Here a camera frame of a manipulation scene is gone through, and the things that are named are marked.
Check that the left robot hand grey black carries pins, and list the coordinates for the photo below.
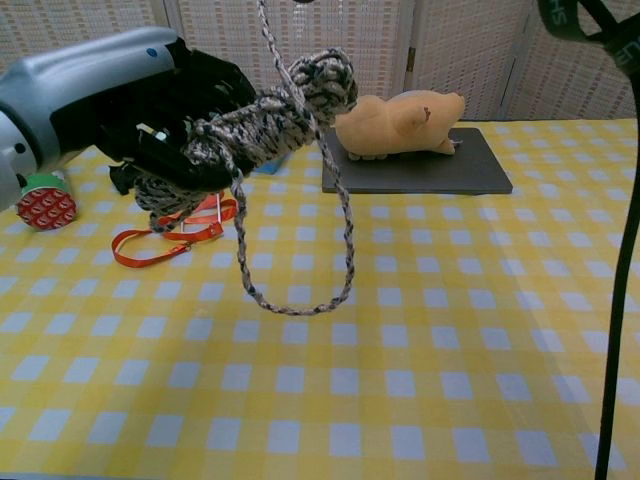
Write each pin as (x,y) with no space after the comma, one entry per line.
(100,85)

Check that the green chip can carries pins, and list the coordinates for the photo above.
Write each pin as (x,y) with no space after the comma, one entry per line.
(45,205)

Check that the clear badge holder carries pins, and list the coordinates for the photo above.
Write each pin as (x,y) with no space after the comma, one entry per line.
(202,220)

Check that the small blue cardboard box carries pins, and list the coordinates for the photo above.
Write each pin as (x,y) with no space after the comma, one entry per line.
(272,167)

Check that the orange plush toy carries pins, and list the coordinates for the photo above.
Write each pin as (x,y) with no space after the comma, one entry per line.
(400,125)

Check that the brass screen hinge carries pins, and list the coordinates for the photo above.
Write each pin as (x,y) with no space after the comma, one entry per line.
(411,58)

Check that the grey closed laptop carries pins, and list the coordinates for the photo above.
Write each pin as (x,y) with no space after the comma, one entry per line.
(425,175)

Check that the woven folding screen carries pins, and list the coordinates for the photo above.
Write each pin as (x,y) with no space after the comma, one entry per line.
(465,50)

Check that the yellow white checked tablecloth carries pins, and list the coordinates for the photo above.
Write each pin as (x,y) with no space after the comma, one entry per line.
(400,375)

